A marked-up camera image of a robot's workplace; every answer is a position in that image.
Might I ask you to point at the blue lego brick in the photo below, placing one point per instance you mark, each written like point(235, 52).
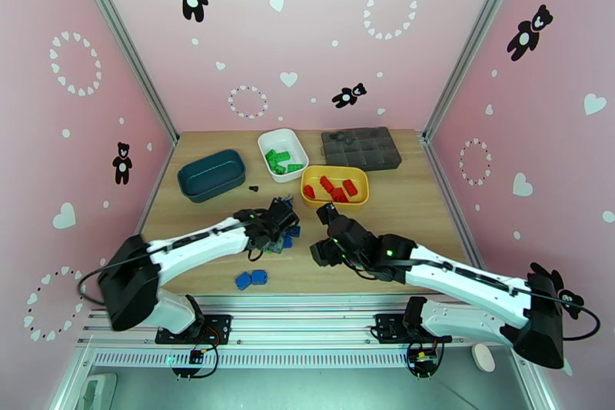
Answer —
point(287, 204)
point(243, 280)
point(288, 242)
point(259, 276)
point(294, 231)

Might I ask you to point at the red lego brick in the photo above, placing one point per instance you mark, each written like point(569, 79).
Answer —
point(326, 183)
point(339, 194)
point(309, 191)
point(350, 188)

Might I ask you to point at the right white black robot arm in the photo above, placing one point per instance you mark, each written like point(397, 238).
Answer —
point(471, 279)

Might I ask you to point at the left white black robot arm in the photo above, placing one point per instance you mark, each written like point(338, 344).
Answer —
point(192, 245)

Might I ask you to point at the yellow plastic container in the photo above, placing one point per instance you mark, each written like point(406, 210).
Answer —
point(336, 173)

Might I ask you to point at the black compartment organizer tray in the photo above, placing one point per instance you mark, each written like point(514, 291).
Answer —
point(360, 149)

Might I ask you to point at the dark blue plastic container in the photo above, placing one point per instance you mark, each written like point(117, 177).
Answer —
point(211, 175)

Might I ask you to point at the white plastic container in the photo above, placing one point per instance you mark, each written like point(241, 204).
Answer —
point(283, 139)

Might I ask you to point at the small black controller board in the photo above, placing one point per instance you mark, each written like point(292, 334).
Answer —
point(196, 356)
point(423, 358)

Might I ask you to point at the white oval object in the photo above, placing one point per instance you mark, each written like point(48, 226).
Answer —
point(483, 358)

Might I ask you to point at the white plastic object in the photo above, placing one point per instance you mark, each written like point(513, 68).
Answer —
point(98, 389)

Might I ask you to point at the aluminium mounting rail frame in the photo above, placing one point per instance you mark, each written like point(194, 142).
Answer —
point(298, 322)

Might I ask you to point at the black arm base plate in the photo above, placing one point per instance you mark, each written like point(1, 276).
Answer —
point(218, 327)
point(384, 327)

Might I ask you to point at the aluminium frame post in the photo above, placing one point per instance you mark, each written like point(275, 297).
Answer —
point(124, 38)
point(473, 38)

